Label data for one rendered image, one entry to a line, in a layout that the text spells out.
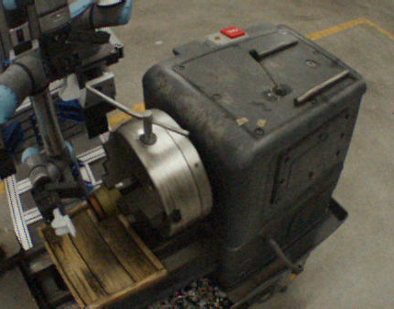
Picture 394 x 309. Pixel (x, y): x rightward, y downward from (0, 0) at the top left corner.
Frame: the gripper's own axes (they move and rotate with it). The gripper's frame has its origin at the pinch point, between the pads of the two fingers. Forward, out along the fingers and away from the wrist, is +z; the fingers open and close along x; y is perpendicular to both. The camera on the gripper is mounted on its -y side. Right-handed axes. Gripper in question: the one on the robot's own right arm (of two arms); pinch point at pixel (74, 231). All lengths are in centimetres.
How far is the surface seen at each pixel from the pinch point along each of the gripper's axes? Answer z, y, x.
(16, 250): -8.0, 21.2, -6.3
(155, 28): -248, -166, -104
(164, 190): 9.0, -23.7, 10.4
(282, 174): 17, -54, 3
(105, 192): -2.9, -13.1, 4.6
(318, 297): 39, -91, -106
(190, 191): 10.7, -29.4, 7.7
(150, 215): 9.2, -19.2, 4.4
